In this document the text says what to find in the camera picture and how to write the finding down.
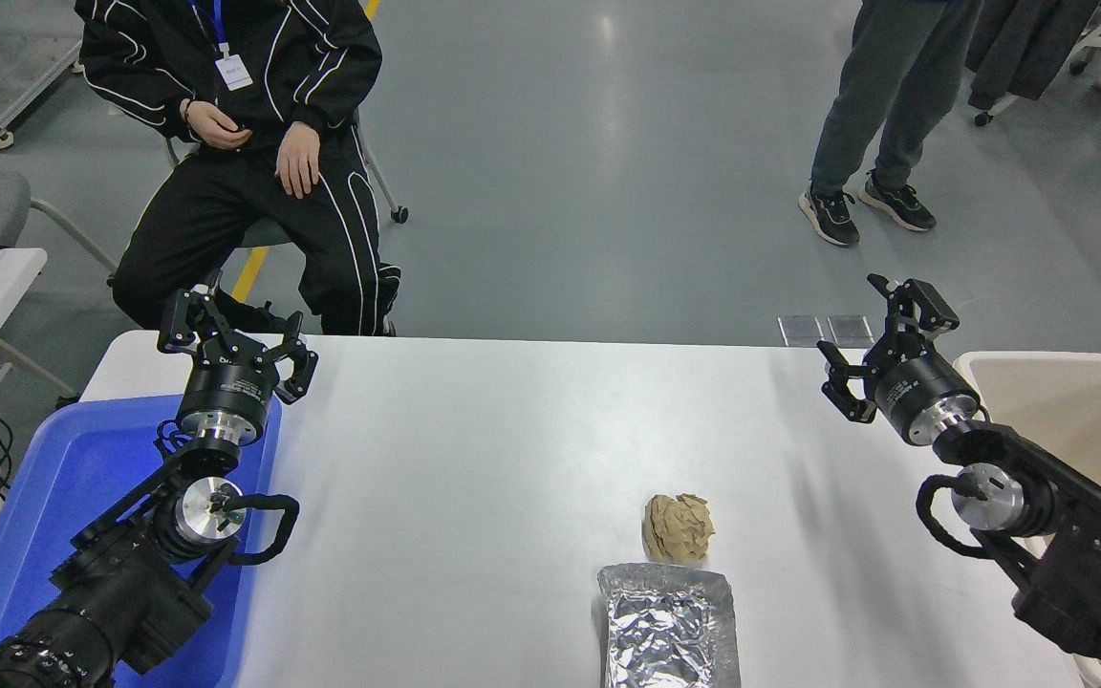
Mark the white chair holding jacket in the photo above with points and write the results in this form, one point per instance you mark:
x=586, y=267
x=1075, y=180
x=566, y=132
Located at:
x=983, y=119

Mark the standing person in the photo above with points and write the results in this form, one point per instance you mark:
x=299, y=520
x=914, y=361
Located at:
x=880, y=86

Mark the clear floor plate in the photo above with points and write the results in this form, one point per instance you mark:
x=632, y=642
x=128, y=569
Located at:
x=801, y=331
x=850, y=331

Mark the large pale bin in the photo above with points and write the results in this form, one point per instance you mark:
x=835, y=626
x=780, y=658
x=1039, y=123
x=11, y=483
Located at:
x=1086, y=411

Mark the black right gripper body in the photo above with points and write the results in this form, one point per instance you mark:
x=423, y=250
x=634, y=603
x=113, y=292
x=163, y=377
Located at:
x=923, y=387

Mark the seated person's left hand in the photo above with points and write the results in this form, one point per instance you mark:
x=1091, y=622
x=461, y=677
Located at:
x=299, y=158

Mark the seated person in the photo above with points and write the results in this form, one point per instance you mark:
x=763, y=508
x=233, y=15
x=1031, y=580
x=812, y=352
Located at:
x=226, y=201

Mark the dark grey jacket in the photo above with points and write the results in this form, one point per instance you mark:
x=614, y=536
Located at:
x=1024, y=48

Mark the white name badge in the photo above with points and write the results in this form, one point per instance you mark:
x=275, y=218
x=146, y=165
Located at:
x=233, y=72

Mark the aluminium frame cart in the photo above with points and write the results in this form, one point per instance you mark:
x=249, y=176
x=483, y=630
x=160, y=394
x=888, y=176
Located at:
x=25, y=81

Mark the crumpled tan paper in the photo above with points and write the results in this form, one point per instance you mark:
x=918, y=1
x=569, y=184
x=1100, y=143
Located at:
x=677, y=527

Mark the silver foil tray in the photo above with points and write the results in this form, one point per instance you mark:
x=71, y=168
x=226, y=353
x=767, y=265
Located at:
x=665, y=631

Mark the seated person's right hand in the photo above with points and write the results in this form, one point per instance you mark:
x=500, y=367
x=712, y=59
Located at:
x=216, y=126

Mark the blue plastic tray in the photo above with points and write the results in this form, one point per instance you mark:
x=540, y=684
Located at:
x=63, y=487

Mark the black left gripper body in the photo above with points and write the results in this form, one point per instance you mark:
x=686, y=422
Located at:
x=230, y=387

